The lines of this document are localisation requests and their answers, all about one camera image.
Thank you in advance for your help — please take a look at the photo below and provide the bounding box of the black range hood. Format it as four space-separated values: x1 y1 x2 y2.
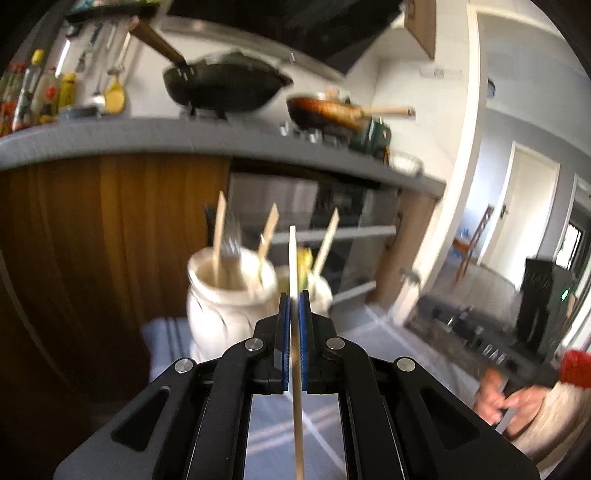
161 0 407 77

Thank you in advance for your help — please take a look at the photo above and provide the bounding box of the black wok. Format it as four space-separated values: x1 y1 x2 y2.
128 17 294 114

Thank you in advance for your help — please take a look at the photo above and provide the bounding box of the silver fork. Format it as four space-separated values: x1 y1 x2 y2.
221 222 243 273

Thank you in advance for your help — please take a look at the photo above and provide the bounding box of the stainless built-in oven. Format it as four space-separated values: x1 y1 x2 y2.
228 172 400 301

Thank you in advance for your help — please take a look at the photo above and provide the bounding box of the white bowl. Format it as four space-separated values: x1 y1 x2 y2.
390 152 424 176

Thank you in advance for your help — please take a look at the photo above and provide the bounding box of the dark green kitchen appliance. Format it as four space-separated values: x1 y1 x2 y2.
364 117 393 154

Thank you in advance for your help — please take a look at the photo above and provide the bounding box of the wooden chopstick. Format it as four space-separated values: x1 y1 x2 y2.
211 191 228 287
310 208 341 282
256 203 280 278
288 224 306 480

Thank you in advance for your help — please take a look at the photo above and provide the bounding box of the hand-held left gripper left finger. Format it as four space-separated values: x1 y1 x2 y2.
53 292 293 480

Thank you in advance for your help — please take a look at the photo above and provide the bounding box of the person's right forearm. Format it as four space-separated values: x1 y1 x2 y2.
510 383 585 464

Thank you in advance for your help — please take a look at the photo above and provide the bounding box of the red label sauce bottle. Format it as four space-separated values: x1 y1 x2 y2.
0 62 24 138

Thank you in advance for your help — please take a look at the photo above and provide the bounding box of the person's right hand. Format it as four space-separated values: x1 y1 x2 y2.
475 368 548 437

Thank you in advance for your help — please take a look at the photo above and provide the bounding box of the wooden chair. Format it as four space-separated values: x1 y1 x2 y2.
454 204 495 283

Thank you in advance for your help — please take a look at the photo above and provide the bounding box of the grey plaid tablecloth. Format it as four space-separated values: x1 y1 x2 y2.
140 302 467 480

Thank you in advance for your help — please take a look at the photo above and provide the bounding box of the yellow plastic spoon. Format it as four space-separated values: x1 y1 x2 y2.
298 247 315 287

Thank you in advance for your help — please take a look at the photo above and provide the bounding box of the grey kitchen countertop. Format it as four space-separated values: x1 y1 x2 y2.
0 115 448 199

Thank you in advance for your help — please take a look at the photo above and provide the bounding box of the yellow squeeze bottle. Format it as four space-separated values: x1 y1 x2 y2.
58 71 77 112

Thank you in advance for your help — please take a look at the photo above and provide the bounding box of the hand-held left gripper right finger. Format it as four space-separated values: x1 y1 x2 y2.
298 290 541 480

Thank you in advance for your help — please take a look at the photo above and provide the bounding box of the yellow ladle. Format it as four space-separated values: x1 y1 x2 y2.
104 32 129 114

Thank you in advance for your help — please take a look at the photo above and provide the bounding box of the black floor appliance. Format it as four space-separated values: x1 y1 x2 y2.
515 257 579 356

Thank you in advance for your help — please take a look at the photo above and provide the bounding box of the dark sauce bottle yellow cap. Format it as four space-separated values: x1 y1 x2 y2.
18 48 45 131

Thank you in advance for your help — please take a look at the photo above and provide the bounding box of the wooden wall cabinet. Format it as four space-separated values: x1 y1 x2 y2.
403 0 437 61

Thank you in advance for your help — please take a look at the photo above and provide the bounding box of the white ceramic utensil holder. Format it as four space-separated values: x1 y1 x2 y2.
186 247 334 370

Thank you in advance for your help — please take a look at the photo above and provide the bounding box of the black wall shelf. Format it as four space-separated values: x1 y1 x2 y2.
65 0 171 24

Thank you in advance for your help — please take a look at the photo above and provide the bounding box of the white door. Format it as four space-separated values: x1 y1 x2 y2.
480 141 561 278

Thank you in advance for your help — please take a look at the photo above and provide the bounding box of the silver ladle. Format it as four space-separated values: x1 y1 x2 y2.
90 28 116 108

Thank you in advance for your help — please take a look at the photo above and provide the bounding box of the wooden cabinet door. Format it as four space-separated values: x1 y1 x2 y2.
369 187 437 319
0 154 232 402

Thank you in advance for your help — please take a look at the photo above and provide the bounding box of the clear bottle red label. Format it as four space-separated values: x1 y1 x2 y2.
34 67 61 124

